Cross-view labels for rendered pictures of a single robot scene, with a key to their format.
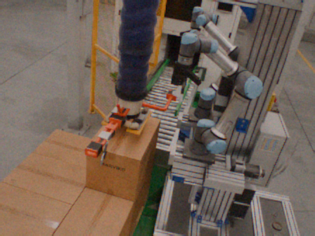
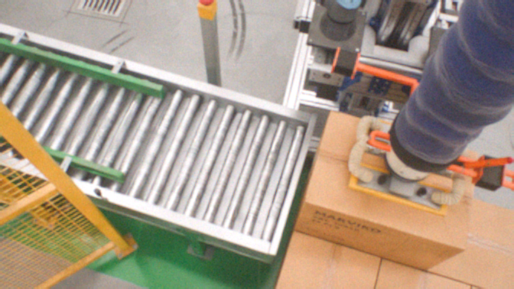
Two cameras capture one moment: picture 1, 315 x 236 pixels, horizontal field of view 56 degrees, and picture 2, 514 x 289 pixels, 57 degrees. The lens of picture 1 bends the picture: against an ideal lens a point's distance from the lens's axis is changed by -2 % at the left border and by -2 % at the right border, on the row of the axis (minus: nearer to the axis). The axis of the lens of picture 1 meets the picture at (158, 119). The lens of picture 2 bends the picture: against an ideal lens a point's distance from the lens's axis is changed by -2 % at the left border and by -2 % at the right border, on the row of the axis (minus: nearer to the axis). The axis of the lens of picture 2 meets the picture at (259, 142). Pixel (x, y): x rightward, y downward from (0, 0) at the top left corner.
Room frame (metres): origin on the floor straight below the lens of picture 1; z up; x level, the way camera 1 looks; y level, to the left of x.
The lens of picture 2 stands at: (2.40, 0.94, 2.60)
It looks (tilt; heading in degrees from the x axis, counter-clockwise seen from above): 65 degrees down; 274
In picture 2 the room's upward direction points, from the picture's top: 5 degrees clockwise
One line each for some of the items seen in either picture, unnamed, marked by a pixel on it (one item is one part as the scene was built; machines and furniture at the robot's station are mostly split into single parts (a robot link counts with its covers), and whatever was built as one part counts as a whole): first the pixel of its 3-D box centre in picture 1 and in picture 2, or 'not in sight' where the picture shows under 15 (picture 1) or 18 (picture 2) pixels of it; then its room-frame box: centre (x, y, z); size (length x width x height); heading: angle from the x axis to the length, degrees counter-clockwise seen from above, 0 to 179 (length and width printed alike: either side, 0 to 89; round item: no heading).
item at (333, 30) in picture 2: (203, 109); (339, 18); (2.22, -0.36, 1.09); 0.15 x 0.15 x 0.10
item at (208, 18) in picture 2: not in sight; (213, 68); (2.77, -0.42, 0.50); 0.07 x 0.07 x 1.00; 80
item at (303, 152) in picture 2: (136, 144); (294, 181); (2.29, 0.17, 0.58); 0.70 x 0.03 x 0.06; 80
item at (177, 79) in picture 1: (181, 74); not in sight; (1.49, -0.08, 1.66); 0.09 x 0.08 x 0.12; 85
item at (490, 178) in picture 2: (117, 119); (489, 173); (1.70, 0.27, 1.18); 0.10 x 0.08 x 0.06; 80
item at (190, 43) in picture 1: (188, 44); not in sight; (1.49, -0.09, 1.82); 0.09 x 0.08 x 0.11; 111
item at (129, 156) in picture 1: (124, 151); (381, 193); (1.94, 0.23, 0.74); 0.60 x 0.40 x 0.40; 171
